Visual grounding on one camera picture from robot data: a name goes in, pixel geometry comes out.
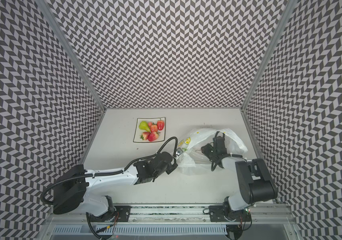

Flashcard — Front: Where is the white plastic bag lemon print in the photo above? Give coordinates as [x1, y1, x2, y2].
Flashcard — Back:
[176, 128, 248, 176]

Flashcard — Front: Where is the large red fake strawberry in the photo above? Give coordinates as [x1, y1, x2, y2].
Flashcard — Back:
[140, 132, 151, 141]

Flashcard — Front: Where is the red fake apple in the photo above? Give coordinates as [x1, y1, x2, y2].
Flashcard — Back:
[157, 120, 165, 131]

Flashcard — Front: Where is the green fake pear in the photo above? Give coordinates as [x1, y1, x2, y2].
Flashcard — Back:
[139, 121, 151, 132]

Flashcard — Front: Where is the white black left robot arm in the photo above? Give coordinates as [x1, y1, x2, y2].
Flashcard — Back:
[52, 152, 177, 217]

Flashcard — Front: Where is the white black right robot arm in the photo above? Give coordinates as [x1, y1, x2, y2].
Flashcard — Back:
[201, 136, 278, 223]

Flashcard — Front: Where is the white square plate black rim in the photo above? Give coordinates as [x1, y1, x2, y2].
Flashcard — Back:
[133, 117, 166, 143]

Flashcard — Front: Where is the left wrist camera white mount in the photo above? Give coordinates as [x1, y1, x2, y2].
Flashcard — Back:
[175, 148, 184, 158]

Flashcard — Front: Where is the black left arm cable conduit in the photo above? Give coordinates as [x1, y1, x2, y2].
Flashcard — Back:
[40, 136, 179, 206]

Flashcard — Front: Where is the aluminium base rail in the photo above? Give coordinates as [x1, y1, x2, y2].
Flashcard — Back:
[46, 203, 294, 226]

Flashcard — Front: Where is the aluminium corner post right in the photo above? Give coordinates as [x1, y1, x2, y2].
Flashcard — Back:
[241, 0, 298, 112]

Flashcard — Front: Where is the aluminium corner post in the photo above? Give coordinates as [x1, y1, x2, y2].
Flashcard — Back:
[35, 0, 106, 112]
[241, 0, 298, 112]

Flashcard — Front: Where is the aluminium corner post left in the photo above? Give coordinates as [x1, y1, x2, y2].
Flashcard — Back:
[35, 0, 106, 112]

